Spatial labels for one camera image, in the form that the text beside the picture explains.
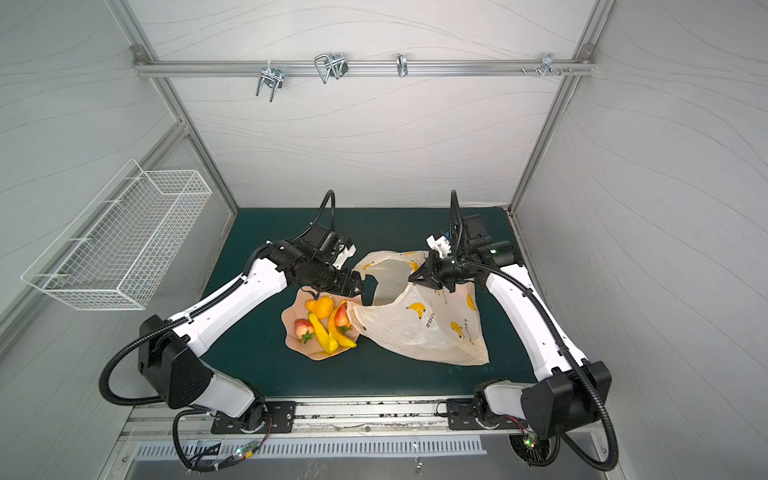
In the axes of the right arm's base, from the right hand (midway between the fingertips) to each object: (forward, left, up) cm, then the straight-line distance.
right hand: (415, 272), depth 72 cm
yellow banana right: (-7, +23, -21) cm, 32 cm away
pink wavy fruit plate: (-2, +35, -20) cm, 41 cm away
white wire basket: (-3, +69, +8) cm, 70 cm away
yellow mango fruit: (-2, +27, -19) cm, 33 cm away
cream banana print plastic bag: (-9, -1, -7) cm, 11 cm away
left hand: (0, +15, -7) cm, 16 cm away
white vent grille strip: (-34, +12, -25) cm, 44 cm away
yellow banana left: (-10, +24, -22) cm, 34 cm away
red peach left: (-9, +31, -18) cm, 37 cm away
